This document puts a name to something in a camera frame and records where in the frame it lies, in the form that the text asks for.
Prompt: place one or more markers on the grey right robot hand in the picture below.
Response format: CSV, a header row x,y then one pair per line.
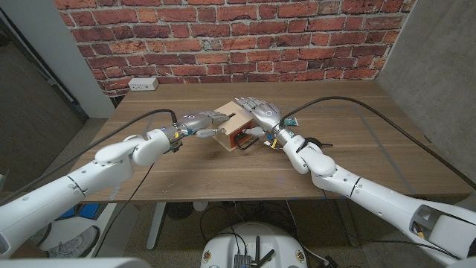
x,y
266,115

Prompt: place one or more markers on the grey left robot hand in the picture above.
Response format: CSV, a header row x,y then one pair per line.
x,y
197,122

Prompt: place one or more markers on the wooden drawer red front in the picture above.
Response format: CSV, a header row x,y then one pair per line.
x,y
241,139

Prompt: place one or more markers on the wooden box with slot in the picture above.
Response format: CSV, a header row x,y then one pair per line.
x,y
232,123

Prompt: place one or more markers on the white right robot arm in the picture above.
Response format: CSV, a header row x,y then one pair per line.
x,y
372,193

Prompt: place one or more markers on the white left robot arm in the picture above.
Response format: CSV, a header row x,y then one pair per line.
x,y
74,186

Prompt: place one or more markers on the green white toothpaste tube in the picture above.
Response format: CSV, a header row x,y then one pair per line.
x,y
292,121

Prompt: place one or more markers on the white power outlet box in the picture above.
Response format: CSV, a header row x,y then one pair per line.
x,y
143,84

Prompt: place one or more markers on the black rubber air blower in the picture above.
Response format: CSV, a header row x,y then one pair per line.
x,y
316,142

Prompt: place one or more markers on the white table leg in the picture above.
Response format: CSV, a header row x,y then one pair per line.
x,y
156,227

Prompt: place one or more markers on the white robot torso base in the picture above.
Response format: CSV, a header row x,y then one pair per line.
x,y
256,238

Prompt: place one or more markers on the black antenna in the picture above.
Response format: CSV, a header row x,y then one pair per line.
x,y
257,247
267,257

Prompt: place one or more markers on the grey table leg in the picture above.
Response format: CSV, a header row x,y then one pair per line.
x,y
349,227

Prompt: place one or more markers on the grey computer module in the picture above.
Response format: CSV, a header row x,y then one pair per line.
x,y
241,261

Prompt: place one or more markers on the grey sneaker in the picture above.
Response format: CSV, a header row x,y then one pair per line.
x,y
42,234
72,243

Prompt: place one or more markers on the printed brick wall backdrop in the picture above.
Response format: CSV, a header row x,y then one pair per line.
x,y
230,41

